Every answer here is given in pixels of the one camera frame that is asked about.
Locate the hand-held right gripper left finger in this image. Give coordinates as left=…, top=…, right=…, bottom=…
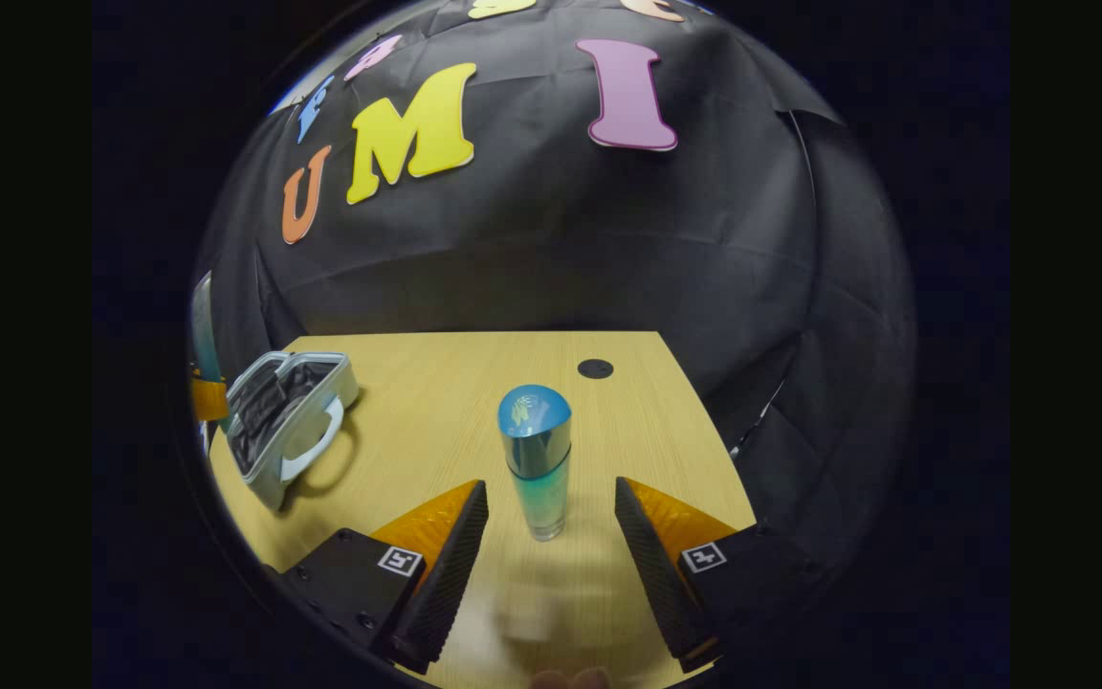
left=278, top=479, right=491, bottom=677

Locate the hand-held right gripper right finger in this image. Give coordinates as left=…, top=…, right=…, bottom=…
left=613, top=476, right=826, bottom=673

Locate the pale blue small suitcase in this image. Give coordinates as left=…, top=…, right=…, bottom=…
left=225, top=350, right=361, bottom=514

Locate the teal bottle with blue cap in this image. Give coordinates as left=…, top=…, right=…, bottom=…
left=497, top=384, right=573, bottom=544

